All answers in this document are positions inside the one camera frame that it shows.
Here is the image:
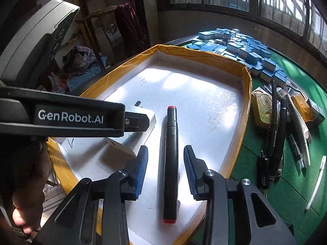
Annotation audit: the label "clear gel pen black grip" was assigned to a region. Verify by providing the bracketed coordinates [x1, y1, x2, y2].
[288, 133, 304, 170]

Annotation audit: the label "black marker red caps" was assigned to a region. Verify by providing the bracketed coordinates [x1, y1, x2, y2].
[163, 106, 178, 224]

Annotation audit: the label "floral fabric bag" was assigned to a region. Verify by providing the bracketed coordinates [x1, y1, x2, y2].
[62, 46, 96, 74]

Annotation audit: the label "small cardboard box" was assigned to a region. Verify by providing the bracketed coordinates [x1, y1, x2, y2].
[99, 138, 136, 172]

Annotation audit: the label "thin black pen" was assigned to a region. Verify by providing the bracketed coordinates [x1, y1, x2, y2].
[266, 80, 278, 159]

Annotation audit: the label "white paint marker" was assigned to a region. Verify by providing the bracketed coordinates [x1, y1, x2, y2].
[285, 93, 311, 168]

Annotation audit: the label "blue mahjong tile pile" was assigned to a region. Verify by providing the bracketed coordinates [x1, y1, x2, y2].
[185, 28, 287, 87]

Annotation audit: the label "person left hand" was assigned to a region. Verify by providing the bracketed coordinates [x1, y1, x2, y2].
[12, 142, 52, 235]

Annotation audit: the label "small white green box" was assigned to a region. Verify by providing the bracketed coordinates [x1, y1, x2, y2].
[307, 98, 325, 128]

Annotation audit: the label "yellow cartoon toy case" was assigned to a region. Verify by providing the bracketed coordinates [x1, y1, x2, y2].
[251, 87, 272, 129]

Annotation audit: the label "black marker white text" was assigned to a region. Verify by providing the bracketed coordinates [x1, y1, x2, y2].
[269, 97, 287, 181]

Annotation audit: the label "white slim pen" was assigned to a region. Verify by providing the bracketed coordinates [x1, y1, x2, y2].
[305, 155, 326, 210]

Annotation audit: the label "black camera housing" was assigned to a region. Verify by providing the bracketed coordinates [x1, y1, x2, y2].
[1, 0, 80, 89]

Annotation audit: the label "yellow taped cardboard tray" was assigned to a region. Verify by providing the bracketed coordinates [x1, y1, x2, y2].
[45, 44, 253, 245]

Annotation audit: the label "orange padded envelope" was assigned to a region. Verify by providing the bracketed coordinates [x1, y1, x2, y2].
[291, 94, 312, 123]

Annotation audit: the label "maroon cloth on chair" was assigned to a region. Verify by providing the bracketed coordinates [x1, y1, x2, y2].
[115, 2, 150, 56]

